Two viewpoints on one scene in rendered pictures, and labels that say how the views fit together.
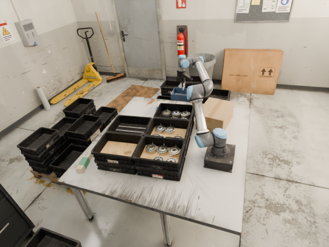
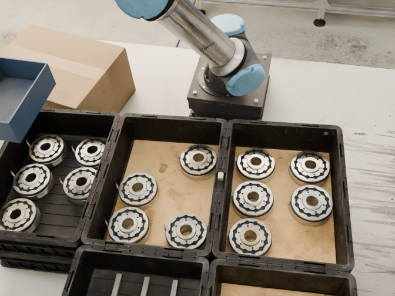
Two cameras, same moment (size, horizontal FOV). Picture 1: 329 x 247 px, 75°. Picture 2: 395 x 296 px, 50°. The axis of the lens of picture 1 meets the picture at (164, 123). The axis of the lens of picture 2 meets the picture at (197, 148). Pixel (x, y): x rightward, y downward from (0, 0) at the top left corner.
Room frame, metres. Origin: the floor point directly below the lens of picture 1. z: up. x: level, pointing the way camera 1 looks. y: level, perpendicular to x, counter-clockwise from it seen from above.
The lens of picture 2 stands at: (1.62, 0.58, 1.79)
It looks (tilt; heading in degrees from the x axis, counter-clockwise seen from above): 52 degrees down; 265
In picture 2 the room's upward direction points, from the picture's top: 6 degrees counter-clockwise
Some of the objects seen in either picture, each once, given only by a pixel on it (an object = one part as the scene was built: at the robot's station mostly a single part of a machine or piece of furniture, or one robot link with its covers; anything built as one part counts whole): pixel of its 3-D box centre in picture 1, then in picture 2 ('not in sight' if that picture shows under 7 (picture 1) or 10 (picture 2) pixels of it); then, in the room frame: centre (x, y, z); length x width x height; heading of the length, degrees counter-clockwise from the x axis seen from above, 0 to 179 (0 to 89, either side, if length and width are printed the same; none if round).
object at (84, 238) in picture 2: (168, 128); (160, 177); (1.67, -0.03, 0.92); 0.40 x 0.30 x 0.02; 72
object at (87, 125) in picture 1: (88, 136); not in sight; (2.39, 1.07, 0.37); 0.40 x 0.30 x 0.45; 157
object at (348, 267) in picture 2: (159, 149); (282, 187); (1.38, 0.06, 0.92); 0.40 x 0.30 x 0.02; 72
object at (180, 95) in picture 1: (181, 94); (6, 97); (2.00, -0.21, 1.10); 0.20 x 0.15 x 0.07; 68
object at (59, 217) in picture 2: (174, 115); (54, 180); (1.96, -0.12, 0.87); 0.40 x 0.30 x 0.11; 72
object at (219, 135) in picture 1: (219, 136); (226, 39); (1.41, -0.46, 0.97); 0.13 x 0.12 x 0.14; 96
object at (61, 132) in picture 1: (67, 135); not in sight; (2.55, 1.44, 0.31); 0.40 x 0.30 x 0.34; 157
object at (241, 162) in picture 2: (174, 150); (255, 162); (1.42, -0.06, 0.86); 0.10 x 0.10 x 0.01
